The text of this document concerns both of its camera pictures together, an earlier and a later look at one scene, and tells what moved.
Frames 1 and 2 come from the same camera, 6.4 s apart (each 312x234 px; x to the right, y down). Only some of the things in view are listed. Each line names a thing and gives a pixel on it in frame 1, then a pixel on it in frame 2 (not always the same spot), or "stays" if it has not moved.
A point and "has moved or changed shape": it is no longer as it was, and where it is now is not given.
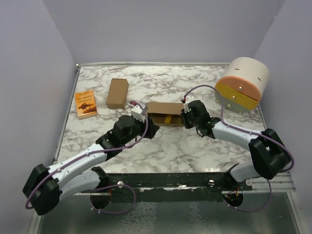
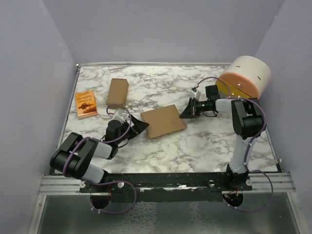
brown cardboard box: (158, 112) has moved or changed shape
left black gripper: (151, 129) -> (139, 126)
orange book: (86, 104) stays
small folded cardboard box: (117, 93) stays
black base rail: (171, 186) stays
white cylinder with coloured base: (243, 84) stays
